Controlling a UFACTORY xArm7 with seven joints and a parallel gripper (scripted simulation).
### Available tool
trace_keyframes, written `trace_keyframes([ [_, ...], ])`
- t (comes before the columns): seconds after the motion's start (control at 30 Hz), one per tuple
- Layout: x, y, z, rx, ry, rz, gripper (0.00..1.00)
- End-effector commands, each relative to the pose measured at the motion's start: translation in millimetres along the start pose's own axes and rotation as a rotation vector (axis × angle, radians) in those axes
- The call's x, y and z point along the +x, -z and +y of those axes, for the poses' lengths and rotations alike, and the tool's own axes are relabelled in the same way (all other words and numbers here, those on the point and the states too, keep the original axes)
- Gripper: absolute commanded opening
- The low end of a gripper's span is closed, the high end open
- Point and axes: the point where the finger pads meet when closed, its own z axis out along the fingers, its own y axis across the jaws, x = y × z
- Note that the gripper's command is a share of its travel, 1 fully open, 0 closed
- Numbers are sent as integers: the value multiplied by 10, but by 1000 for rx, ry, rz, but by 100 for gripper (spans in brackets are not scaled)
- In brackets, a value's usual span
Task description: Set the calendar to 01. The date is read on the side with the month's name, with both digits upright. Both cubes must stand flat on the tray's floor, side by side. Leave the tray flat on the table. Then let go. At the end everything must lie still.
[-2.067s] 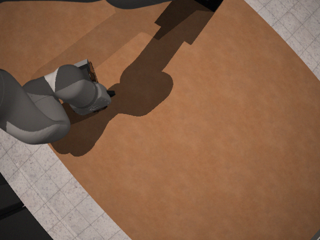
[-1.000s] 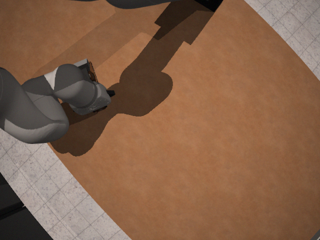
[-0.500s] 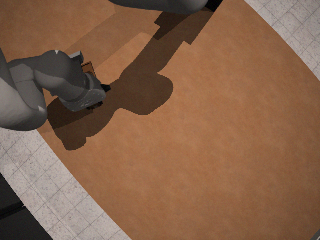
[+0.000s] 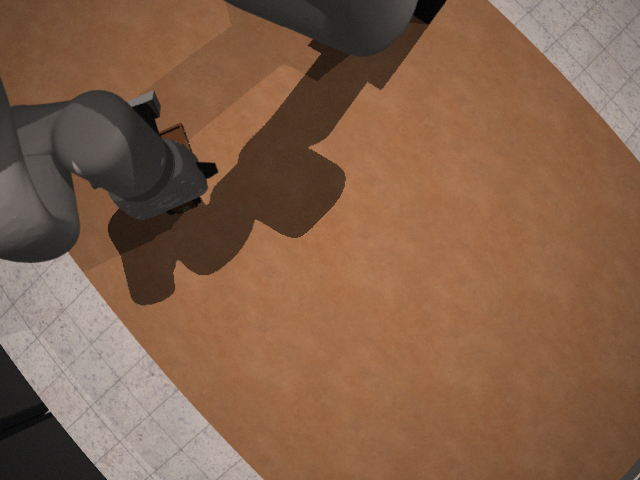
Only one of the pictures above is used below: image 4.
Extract brown wooden tray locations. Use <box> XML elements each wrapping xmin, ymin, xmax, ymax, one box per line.
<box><xmin>159</xmin><ymin>124</ymin><xmax>192</xmax><ymax>151</ymax></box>

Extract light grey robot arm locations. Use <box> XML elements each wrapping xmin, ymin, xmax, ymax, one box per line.
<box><xmin>0</xmin><ymin>0</ymin><xmax>418</xmax><ymax>263</ymax></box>

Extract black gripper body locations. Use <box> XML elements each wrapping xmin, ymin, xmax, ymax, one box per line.
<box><xmin>107</xmin><ymin>139</ymin><xmax>208</xmax><ymax>220</ymax></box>

